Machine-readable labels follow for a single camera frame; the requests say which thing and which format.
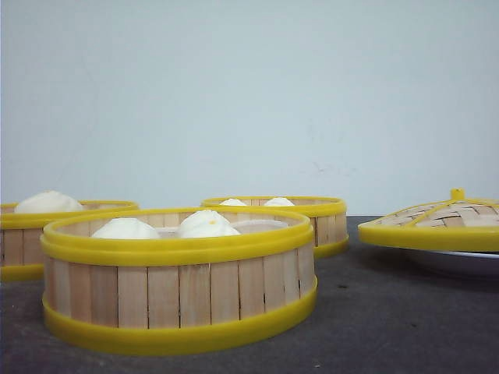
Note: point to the bamboo steamer basket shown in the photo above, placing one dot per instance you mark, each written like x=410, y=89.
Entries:
x=327, y=217
x=178, y=296
x=21, y=255

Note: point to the woven bamboo steamer lid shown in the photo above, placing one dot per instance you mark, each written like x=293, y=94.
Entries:
x=457, y=224

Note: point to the white bun rear left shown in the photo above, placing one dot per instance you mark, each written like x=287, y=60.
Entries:
x=233, y=202

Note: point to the white bun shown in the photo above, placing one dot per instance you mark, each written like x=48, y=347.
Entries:
x=279, y=201
x=126, y=228
x=205, y=224
x=233, y=202

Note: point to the white bun rear right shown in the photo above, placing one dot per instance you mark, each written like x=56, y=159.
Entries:
x=279, y=201

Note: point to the white bun front right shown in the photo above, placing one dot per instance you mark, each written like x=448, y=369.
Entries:
x=205, y=224

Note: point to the white bun front left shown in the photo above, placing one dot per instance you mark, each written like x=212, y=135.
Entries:
x=126, y=228

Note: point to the white bun left basket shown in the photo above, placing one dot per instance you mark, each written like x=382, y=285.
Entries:
x=48, y=202

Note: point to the white plate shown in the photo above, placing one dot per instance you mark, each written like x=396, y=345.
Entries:
x=462, y=264

